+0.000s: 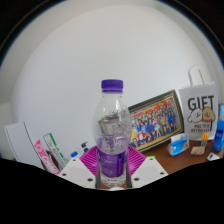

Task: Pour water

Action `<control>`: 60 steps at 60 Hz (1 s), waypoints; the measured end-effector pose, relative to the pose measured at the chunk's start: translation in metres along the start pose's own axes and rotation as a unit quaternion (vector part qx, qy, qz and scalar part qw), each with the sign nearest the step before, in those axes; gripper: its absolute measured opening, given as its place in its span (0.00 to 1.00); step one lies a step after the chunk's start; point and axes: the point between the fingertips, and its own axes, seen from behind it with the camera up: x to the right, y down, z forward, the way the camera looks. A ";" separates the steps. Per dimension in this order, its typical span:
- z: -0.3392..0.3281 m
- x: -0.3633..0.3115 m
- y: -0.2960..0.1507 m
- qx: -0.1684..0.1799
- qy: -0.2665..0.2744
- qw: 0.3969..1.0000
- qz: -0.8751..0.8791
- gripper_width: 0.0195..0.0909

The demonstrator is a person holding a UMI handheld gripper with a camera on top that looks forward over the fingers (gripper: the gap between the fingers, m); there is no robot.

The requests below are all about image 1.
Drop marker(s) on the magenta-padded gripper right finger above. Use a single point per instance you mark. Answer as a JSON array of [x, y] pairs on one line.
[[148, 170]]

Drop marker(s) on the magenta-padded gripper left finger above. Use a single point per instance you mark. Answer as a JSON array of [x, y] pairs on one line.
[[76, 171]]

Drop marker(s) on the clear purple-capped water bottle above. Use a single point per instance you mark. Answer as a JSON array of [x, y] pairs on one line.
[[111, 133]]

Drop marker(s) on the white blue-capped lotion bottle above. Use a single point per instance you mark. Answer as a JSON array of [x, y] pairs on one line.
[[74, 154]]

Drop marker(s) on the dark blue pump bottle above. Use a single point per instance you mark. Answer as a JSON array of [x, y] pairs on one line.
[[84, 147]]

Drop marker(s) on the brown wooden chair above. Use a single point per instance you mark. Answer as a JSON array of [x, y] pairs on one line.
[[52, 157]]

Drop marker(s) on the long green and white box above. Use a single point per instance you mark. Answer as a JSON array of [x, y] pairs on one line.
[[55, 148]]

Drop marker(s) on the long pink box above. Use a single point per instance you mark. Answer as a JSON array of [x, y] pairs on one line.
[[45, 158]]

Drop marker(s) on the blue tissue pack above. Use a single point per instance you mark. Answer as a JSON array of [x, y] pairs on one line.
[[178, 146]]

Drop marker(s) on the framed group photo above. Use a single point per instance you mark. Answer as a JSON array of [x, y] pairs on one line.
[[156, 121]]

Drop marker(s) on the small patterned box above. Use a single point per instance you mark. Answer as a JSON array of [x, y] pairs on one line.
[[197, 151]]

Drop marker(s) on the colourful puzzle cube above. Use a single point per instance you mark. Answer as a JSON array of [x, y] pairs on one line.
[[204, 140]]

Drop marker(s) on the small white remote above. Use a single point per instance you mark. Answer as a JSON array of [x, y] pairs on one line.
[[213, 156]]

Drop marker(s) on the white paper gift bag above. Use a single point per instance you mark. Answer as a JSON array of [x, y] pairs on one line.
[[199, 110]]

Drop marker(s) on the blue detergent bottle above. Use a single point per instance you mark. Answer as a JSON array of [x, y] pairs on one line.
[[219, 133]]

